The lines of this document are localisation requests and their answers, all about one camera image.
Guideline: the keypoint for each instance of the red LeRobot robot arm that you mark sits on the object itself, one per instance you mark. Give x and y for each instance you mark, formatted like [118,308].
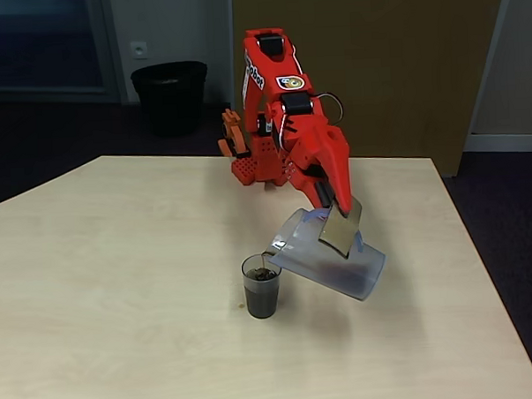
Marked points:
[266,155]

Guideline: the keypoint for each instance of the white wall socket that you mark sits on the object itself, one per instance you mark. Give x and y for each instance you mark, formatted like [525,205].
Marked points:
[138,49]

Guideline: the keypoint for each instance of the window with grey frame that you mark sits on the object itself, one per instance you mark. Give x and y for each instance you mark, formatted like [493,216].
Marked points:
[38,46]

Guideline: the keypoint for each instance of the black trash bin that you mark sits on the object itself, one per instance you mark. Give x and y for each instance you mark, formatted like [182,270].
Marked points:
[171,97]

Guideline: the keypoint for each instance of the large translucent plastic pitcher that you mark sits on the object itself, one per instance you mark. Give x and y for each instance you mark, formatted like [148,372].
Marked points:
[331,267]

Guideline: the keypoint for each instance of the translucent plastic cup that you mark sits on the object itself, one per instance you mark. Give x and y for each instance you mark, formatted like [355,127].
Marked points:
[261,297]

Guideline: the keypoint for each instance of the orange table clamp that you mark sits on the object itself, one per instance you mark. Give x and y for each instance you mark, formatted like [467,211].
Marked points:
[234,134]

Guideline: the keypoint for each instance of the brown pin board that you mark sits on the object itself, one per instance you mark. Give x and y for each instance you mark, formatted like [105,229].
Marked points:
[397,70]

